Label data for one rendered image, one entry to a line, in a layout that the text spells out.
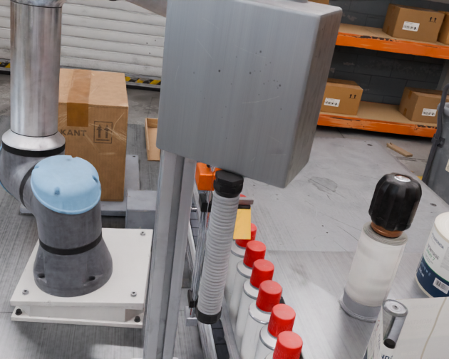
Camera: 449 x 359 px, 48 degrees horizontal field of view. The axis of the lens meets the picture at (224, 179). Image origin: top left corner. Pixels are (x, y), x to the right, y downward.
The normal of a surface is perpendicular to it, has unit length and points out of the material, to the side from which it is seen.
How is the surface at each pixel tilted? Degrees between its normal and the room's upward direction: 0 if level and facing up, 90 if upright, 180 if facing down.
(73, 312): 90
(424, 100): 89
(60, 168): 8
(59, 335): 0
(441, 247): 90
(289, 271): 0
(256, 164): 90
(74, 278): 74
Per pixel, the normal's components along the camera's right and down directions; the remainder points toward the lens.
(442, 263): -0.86, 0.11
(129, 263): 0.07, -0.88
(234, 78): -0.42, 0.35
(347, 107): 0.04, 0.46
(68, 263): 0.19, 0.20
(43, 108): 0.59, 0.41
